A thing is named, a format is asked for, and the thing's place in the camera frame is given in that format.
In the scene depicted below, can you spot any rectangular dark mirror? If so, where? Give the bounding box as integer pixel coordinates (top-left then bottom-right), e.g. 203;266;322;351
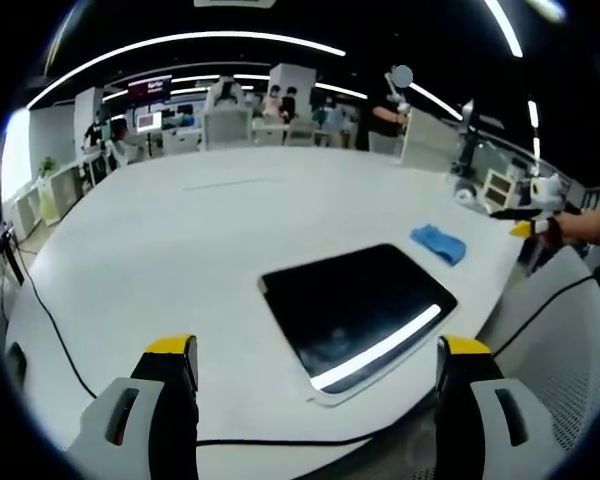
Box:
257;243;459;409

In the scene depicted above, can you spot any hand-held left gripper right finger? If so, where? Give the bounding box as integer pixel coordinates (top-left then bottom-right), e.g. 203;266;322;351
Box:
435;334;565;480

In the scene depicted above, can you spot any thick black cable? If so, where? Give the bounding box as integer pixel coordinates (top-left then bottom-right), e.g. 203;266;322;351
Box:
194;274;595;447

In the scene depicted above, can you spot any white device on stand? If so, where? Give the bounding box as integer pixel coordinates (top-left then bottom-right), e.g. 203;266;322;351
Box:
453;178;482;207

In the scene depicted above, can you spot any wheeled equipment stand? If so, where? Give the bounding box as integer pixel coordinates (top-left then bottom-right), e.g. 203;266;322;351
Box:
449;98;487;181

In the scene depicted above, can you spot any grey mesh chair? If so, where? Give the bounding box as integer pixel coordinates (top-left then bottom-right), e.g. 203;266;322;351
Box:
409;243;600;480

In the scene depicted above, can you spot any white shelf unit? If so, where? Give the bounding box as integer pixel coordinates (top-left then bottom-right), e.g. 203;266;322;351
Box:
481;166;515;207

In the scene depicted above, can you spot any red wall screen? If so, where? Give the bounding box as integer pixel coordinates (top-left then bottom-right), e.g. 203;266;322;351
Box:
126;76;174;102

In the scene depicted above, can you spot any white machine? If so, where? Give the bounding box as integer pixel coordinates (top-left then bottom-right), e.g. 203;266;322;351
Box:
207;76;247;110

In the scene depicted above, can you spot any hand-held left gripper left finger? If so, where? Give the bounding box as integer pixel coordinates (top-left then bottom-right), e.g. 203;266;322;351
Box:
67;334;200;480

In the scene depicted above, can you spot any blue cleaning cloth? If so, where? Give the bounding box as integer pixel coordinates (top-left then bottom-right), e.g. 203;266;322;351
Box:
409;223;468;267

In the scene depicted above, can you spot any thin black cable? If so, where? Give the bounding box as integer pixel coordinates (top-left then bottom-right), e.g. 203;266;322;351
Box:
7;232;99;400

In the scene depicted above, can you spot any white partition board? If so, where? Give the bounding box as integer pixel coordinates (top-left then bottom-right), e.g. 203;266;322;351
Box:
398;106;465;172

